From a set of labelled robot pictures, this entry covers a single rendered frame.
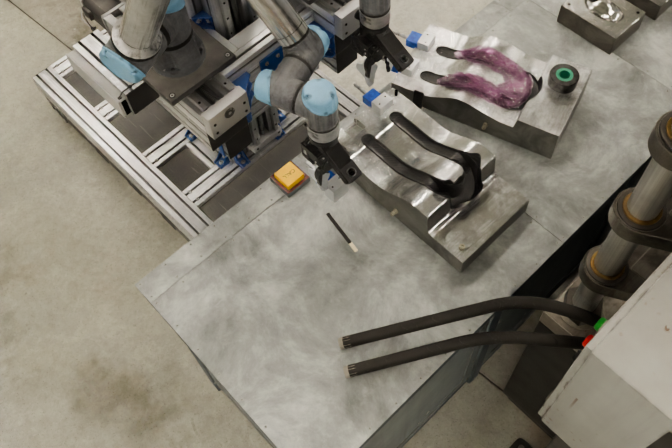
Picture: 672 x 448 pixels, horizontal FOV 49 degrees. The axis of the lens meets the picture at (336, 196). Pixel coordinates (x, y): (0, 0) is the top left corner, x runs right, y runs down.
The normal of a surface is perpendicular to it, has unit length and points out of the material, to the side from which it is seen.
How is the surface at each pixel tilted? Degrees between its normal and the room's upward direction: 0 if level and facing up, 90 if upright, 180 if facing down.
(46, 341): 0
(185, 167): 0
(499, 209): 0
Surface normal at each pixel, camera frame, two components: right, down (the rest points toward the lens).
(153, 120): -0.05, -0.51
